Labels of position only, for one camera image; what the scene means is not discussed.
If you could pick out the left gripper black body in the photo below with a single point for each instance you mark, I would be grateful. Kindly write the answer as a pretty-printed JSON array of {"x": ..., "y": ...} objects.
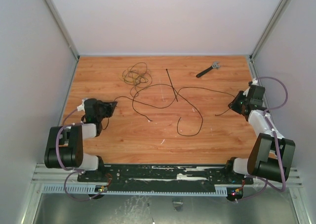
[{"x": 105, "y": 111}]

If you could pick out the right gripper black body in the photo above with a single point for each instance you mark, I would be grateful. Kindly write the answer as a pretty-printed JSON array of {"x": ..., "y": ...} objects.
[{"x": 238, "y": 104}]

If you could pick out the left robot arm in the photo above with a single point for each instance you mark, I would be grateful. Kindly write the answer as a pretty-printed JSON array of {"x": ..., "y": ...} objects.
[{"x": 64, "y": 148}]

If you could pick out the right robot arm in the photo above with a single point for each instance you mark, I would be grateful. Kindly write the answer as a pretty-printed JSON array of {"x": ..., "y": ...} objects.
[{"x": 272, "y": 154}]

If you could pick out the black zip tie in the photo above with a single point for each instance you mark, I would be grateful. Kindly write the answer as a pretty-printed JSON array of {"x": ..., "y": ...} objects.
[{"x": 173, "y": 89}]

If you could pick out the black adjustable wrench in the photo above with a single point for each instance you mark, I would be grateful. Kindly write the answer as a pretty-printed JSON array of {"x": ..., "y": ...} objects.
[{"x": 215, "y": 65}]

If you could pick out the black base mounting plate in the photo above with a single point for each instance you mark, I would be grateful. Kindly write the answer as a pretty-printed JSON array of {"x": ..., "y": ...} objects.
[{"x": 166, "y": 186}]

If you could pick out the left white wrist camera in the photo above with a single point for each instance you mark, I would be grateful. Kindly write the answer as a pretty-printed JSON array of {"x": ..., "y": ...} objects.
[{"x": 81, "y": 107}]

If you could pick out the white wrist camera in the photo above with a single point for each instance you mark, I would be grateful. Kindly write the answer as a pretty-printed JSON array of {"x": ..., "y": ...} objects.
[
  {"x": 254, "y": 82},
  {"x": 81, "y": 107}
]

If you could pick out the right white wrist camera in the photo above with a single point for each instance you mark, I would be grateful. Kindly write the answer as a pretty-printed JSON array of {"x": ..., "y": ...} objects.
[{"x": 254, "y": 82}]

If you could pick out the aluminium front rail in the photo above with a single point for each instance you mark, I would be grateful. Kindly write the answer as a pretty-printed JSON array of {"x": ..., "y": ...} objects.
[{"x": 217, "y": 175}]

